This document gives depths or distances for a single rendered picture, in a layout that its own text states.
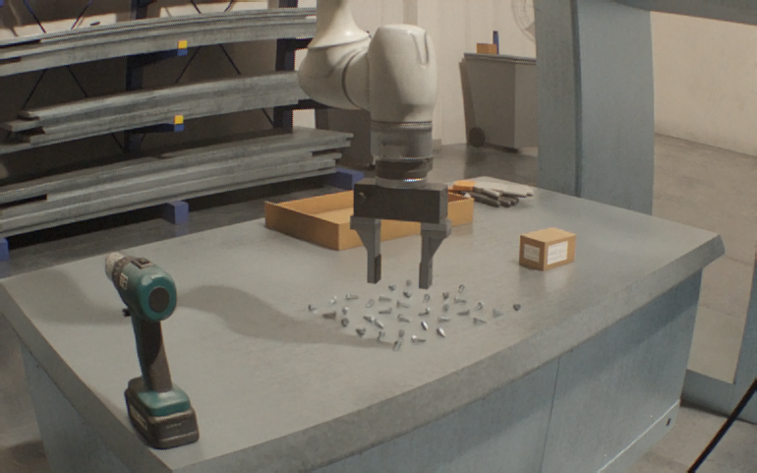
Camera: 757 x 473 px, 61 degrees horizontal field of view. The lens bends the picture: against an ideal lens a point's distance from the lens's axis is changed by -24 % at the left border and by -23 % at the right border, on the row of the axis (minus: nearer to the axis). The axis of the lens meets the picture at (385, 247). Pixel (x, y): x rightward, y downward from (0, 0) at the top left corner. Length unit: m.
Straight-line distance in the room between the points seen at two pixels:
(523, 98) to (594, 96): 4.70
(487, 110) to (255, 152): 3.05
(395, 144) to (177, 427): 0.52
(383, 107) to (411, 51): 0.10
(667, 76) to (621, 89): 8.29
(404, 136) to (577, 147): 1.62
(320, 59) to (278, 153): 4.14
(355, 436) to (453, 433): 0.30
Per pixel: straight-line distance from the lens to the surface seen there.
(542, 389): 1.51
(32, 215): 4.61
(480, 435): 1.39
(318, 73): 1.26
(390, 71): 1.13
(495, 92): 7.56
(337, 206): 2.14
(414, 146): 1.15
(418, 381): 1.16
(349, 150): 6.49
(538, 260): 1.69
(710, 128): 10.94
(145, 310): 0.88
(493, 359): 1.25
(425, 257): 1.21
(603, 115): 2.86
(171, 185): 4.96
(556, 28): 2.73
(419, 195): 1.17
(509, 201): 2.27
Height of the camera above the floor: 1.14
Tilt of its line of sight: 16 degrees down
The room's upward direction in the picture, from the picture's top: 1 degrees clockwise
